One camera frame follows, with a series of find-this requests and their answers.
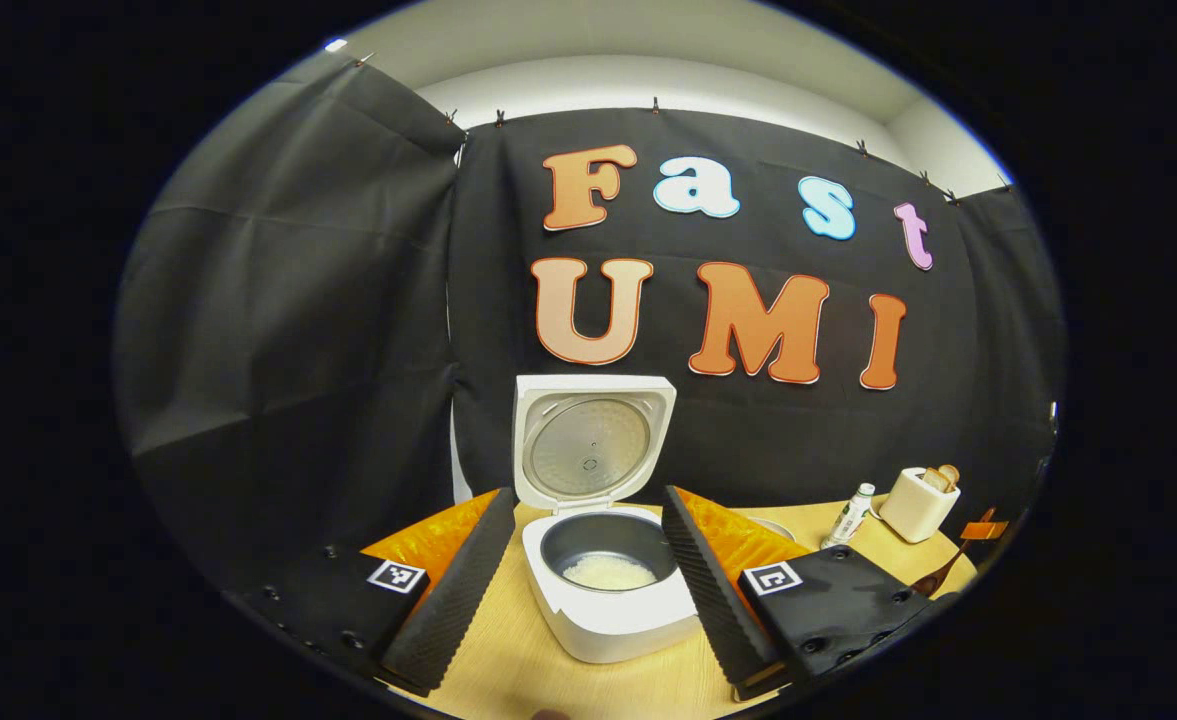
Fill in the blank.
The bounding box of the dark wooden spoon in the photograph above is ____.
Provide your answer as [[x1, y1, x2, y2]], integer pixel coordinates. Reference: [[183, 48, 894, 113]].
[[909, 538, 981, 599]]

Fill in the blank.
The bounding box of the white rice cooker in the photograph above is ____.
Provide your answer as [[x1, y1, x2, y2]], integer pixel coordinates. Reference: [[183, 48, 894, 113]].
[[510, 374, 702, 665]]

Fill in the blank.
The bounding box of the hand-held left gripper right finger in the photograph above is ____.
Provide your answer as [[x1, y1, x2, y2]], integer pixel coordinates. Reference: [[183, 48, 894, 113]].
[[661, 485, 939, 701]]

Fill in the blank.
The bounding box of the white rice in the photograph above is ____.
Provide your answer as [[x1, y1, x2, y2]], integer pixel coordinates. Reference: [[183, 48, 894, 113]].
[[560, 553, 658, 592]]

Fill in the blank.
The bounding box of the cream toaster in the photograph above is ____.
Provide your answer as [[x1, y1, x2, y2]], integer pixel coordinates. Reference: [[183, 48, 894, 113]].
[[877, 466, 961, 545]]

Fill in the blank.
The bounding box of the black backdrop cloth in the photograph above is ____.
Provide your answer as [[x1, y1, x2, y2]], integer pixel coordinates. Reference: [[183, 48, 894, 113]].
[[113, 50, 1067, 601]]

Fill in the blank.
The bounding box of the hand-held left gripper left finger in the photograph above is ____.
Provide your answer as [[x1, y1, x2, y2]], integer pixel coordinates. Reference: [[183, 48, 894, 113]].
[[233, 486, 517, 698]]

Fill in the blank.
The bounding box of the white plastic bottle green label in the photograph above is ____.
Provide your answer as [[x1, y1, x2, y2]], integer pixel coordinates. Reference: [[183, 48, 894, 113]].
[[822, 483, 877, 550]]

